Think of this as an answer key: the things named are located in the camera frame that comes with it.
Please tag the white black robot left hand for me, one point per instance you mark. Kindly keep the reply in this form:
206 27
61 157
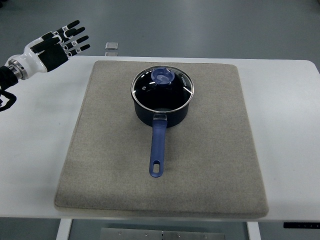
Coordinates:
48 52

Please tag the glass lid with blue knob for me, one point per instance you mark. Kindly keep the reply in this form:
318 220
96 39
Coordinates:
162 89

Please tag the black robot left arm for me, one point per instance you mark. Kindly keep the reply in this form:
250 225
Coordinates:
9 76

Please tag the clear floor plate lower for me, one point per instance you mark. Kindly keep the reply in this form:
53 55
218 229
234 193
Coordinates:
111 54

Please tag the white table leg left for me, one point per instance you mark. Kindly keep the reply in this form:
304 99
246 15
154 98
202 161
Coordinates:
64 229

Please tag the white table leg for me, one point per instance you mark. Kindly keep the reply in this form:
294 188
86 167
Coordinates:
253 230
64 229

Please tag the beige fabric mat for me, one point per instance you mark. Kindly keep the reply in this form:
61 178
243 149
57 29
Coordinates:
205 166

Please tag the white table leg right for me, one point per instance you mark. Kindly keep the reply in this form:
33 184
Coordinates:
253 230

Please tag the black table control panel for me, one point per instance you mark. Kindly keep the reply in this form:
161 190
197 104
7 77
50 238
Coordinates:
301 225

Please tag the dark blue saucepan blue handle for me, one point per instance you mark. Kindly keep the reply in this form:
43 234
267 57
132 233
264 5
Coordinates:
160 112

